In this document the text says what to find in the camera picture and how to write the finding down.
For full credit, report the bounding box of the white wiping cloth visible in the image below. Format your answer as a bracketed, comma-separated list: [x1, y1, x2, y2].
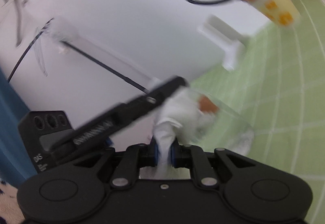
[140, 88, 255, 180]

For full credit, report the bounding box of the blue curtain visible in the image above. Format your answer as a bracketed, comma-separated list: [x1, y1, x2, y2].
[0, 73, 36, 188]

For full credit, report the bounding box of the patterned white black fabric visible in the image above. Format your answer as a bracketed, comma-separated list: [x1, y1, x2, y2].
[0, 180, 25, 224]

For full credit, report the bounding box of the green checked table mat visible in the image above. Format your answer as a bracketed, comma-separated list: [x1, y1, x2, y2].
[192, 0, 324, 223]

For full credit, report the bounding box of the white plastic stand bottle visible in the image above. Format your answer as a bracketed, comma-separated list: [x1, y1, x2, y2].
[197, 15, 250, 72]

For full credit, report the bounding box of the white yellow paper cup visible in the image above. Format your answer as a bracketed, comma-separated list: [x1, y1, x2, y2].
[248, 0, 301, 28]

